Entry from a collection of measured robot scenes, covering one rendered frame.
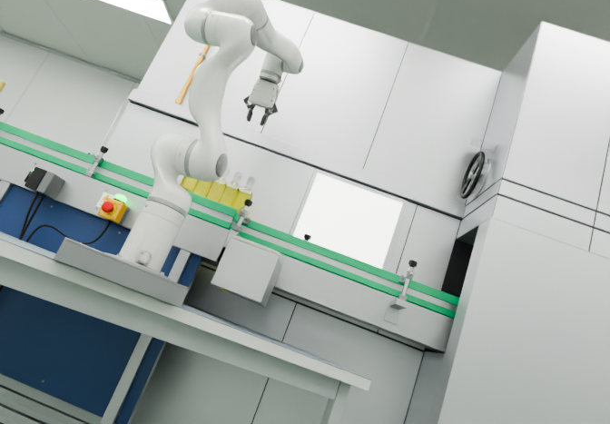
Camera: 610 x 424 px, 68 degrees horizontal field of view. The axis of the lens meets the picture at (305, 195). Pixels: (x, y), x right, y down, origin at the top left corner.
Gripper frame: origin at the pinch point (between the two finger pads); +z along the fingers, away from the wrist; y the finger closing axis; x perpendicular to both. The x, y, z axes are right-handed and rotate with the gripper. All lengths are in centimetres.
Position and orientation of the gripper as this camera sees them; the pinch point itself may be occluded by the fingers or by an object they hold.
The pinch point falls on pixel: (256, 119)
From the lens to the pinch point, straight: 182.6
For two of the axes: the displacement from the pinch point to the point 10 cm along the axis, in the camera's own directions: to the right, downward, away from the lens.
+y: -9.4, -3.2, 1.0
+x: -1.1, 0.2, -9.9
